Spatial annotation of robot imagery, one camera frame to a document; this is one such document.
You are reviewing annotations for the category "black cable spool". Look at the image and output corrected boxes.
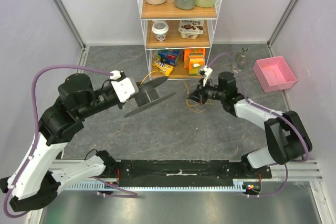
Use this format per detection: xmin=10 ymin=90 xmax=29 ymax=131
xmin=124 ymin=76 xmax=176 ymax=118

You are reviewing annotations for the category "yellow cable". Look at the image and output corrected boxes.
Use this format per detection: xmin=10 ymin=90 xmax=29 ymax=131
xmin=140 ymin=70 xmax=213 ymax=113

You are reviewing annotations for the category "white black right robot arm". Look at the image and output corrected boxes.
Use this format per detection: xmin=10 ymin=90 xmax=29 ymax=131
xmin=187 ymin=66 xmax=312 ymax=179

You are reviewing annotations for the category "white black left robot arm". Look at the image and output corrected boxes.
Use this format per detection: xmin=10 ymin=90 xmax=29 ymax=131
xmin=1 ymin=71 xmax=139 ymax=217

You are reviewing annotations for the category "yellow green sponge pack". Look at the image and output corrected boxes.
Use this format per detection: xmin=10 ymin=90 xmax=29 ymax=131
xmin=188 ymin=56 xmax=205 ymax=76

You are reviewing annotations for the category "orange snack box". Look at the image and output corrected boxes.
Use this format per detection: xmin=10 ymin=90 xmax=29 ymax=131
xmin=183 ymin=48 xmax=206 ymax=69

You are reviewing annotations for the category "yellow M&M candy bag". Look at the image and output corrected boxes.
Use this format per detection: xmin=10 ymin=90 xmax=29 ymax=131
xmin=152 ymin=60 xmax=174 ymax=77

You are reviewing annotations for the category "blue snack box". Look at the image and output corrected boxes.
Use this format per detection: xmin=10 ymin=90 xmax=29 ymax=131
xmin=157 ymin=49 xmax=181 ymax=67

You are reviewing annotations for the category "clear glass bottle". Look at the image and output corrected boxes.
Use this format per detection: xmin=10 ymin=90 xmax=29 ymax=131
xmin=232 ymin=47 xmax=248 ymax=73

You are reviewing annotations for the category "Chobani yogurt tub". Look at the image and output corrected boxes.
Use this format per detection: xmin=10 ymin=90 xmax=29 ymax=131
xmin=178 ymin=19 xmax=204 ymax=39

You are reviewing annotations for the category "pink plastic bin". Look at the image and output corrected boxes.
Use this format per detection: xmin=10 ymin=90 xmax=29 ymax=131
xmin=253 ymin=56 xmax=297 ymax=93

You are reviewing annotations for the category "white yogurt cup with lid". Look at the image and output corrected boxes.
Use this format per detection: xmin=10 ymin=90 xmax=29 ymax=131
xmin=152 ymin=20 xmax=169 ymax=42

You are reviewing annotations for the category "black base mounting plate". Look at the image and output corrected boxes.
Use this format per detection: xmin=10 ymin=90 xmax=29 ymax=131
xmin=101 ymin=159 xmax=272 ymax=187

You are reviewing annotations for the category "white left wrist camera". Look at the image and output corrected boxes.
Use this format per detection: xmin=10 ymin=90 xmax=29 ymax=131
xmin=110 ymin=70 xmax=139 ymax=93

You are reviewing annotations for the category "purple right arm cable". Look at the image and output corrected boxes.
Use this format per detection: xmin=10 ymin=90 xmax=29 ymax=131
xmin=208 ymin=52 xmax=310 ymax=198

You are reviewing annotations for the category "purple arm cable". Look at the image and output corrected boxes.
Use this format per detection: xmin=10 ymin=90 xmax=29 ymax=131
xmin=208 ymin=52 xmax=310 ymax=198
xmin=4 ymin=63 xmax=138 ymax=218

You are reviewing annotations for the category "white wire wooden shelf rack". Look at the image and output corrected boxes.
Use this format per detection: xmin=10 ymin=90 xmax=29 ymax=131
xmin=138 ymin=0 xmax=222 ymax=79

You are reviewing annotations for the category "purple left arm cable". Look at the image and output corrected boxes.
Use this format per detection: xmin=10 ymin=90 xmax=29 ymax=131
xmin=4 ymin=63 xmax=138 ymax=218

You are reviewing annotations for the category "slotted cable duct rail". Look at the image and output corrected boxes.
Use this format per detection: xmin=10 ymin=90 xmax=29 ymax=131
xmin=66 ymin=180 xmax=261 ymax=192

